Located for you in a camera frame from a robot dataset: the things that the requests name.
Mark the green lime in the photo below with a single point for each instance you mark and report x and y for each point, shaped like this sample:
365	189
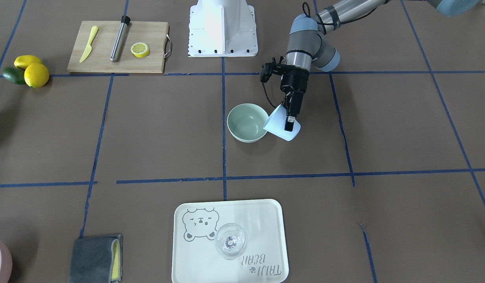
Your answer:
14	75

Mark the grey folded cloth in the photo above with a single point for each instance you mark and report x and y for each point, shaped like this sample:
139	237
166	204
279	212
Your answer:
97	260

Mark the yellow lemon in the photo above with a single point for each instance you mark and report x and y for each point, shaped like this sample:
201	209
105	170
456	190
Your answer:
23	61
36	75

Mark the steel muddler rod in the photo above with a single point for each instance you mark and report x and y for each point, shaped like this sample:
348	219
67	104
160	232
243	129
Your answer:
120	39

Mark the lemon half slice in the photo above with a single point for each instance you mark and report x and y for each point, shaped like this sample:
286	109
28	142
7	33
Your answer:
140	49

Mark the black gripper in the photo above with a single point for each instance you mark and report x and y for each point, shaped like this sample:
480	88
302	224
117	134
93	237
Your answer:
295	82

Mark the cream bear tray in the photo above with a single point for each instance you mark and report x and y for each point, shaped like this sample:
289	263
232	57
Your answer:
195	258

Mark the light blue plastic cup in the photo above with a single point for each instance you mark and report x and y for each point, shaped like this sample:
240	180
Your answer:
276	122

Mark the pink bowl of ice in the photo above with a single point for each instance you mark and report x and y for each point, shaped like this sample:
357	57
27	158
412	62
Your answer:
6	263

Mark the wine glass on tray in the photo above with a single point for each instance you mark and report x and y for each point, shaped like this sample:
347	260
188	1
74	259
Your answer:
230	241

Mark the yellow plastic knife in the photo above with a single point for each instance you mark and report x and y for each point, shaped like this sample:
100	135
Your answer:
88	47

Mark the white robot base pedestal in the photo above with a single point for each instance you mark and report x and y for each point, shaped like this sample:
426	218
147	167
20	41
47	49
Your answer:
222	28

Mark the mint green bowl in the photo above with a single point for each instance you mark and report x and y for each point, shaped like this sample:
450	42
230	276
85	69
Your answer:
246	122

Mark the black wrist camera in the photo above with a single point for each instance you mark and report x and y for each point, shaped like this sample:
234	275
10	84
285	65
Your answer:
272	68

